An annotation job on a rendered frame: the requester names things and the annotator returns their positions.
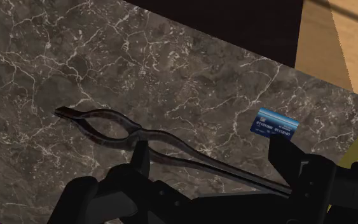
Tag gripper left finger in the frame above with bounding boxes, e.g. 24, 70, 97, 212
46, 140, 196, 224

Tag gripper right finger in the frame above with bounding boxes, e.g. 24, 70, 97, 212
268, 134, 358, 224

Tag dark metal tongs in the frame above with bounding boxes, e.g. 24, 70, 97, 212
53, 106, 293, 197

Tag blue bank card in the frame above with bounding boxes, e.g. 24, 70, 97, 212
249, 107, 300, 141

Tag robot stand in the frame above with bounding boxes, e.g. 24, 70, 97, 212
125, 0, 305, 68

